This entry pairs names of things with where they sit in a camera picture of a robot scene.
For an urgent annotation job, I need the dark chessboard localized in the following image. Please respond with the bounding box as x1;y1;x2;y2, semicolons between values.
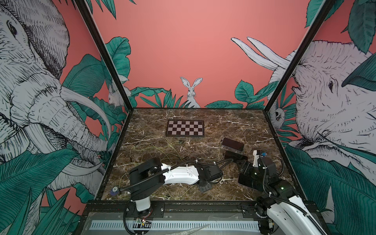
165;120;205;137

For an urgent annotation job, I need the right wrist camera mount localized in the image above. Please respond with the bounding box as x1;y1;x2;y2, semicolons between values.
253;150;267;167

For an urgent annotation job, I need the black smartphone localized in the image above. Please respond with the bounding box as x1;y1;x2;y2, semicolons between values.
224;150;248;162

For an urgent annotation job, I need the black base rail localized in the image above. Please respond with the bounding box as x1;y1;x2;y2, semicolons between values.
83;200;261;220

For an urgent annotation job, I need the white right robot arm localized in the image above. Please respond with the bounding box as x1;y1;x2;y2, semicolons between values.
238;156;327;235

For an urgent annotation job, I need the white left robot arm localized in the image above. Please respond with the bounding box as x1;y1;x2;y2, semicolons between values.
110;158;233;212

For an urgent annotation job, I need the blue smartphone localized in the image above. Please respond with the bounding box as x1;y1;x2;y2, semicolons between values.
221;138;244;152

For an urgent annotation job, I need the black corner frame post right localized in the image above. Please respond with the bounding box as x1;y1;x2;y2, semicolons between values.
263;0;336;113

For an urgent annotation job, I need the black corner frame post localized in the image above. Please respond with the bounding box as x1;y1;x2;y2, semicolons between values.
74;0;133;112
263;0;336;113

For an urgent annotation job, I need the white slotted cable duct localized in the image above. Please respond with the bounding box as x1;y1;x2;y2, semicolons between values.
89;220;259;232

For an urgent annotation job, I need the black corner frame post left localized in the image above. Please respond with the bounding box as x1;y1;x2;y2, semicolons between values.
74;0;133;112

